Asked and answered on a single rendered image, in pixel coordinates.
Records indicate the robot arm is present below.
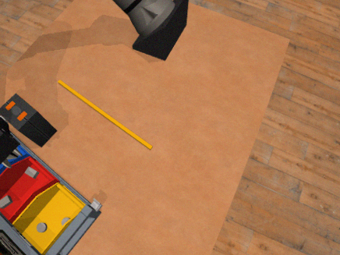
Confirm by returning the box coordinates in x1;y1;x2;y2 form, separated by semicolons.
112;0;175;37

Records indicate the red bin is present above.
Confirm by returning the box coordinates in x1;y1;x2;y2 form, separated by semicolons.
0;156;60;223

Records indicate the grey metal shelf rack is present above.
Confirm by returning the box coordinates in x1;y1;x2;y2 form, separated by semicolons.
0;131;103;255

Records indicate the yellow open bin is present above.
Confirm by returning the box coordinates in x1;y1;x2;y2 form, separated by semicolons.
12;182;86;255

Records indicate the yellow bar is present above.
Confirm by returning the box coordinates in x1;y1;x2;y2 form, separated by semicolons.
58;80;152;150

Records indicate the grey disc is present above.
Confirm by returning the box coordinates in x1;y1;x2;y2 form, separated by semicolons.
62;218;70;226
37;222;48;232

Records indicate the blue open bin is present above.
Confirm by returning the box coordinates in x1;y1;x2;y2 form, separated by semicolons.
0;145;32;174

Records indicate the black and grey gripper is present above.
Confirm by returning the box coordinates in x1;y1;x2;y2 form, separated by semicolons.
0;117;23;168

